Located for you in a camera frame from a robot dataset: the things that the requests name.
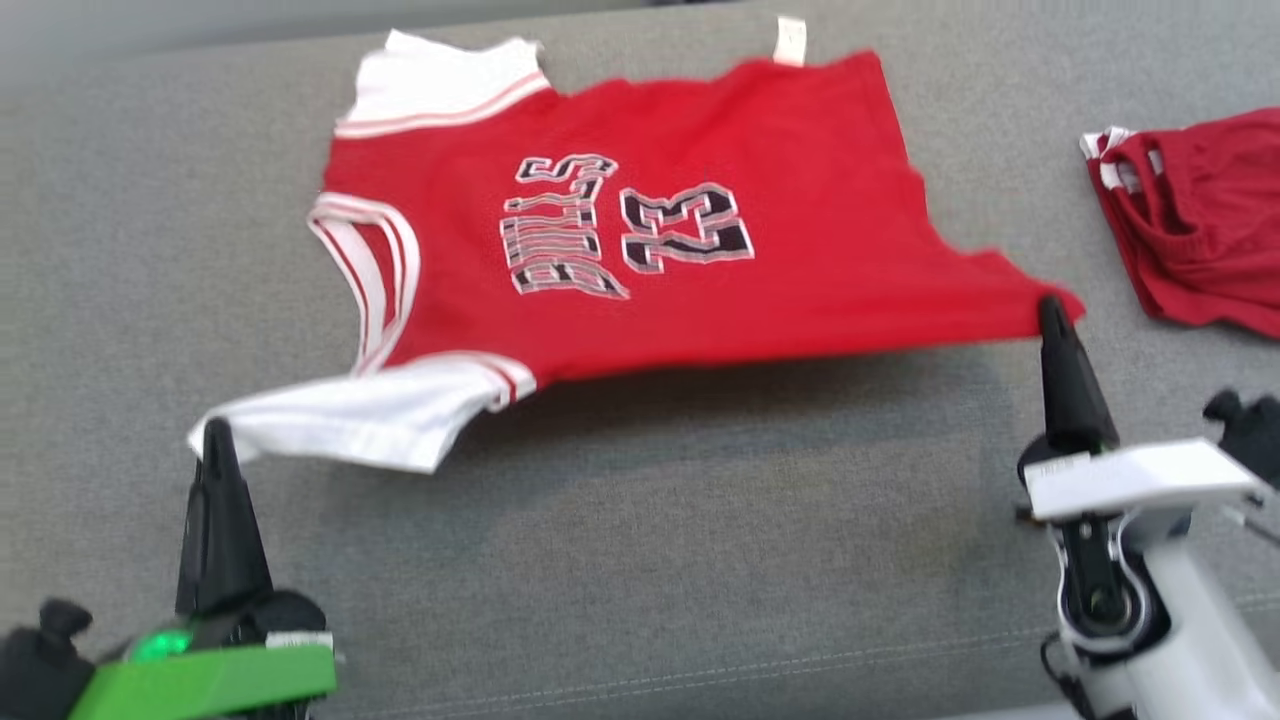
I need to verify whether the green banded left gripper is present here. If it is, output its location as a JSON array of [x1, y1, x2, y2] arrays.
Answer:
[[65, 418, 341, 720]]

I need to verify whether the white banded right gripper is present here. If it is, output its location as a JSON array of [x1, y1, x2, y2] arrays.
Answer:
[[1015, 296, 1266, 523]]

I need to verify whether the dark red white-trimmed garment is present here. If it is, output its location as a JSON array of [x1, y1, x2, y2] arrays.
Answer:
[[1078, 105, 1280, 341]]

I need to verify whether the grey fabric sofa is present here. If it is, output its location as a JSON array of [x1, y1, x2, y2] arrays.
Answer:
[[0, 0, 1280, 720]]

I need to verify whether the red white basketball jersey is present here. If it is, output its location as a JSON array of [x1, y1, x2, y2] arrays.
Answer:
[[188, 15, 1086, 476]]

